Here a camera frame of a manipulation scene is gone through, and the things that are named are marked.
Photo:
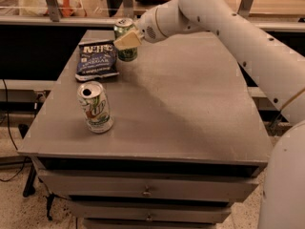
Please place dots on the blue chip bag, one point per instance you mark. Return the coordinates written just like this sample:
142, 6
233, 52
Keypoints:
97, 59

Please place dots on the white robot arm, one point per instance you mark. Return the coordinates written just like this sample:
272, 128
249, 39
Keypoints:
278, 71

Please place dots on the drawer with knob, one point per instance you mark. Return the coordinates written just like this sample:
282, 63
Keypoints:
148, 212
206, 188

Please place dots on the grey drawer cabinet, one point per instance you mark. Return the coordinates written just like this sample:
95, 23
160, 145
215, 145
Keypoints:
181, 108

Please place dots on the white 7up can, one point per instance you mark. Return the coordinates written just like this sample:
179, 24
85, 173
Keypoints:
94, 102

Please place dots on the orange bag behind glass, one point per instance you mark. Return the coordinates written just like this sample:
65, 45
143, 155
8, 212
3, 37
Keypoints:
68, 7

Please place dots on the green soda can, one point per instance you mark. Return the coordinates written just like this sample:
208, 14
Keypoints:
121, 26

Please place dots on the top drawer with knob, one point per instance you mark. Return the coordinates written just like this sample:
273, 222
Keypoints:
206, 188

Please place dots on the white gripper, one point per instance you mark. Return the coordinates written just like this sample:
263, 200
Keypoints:
147, 27

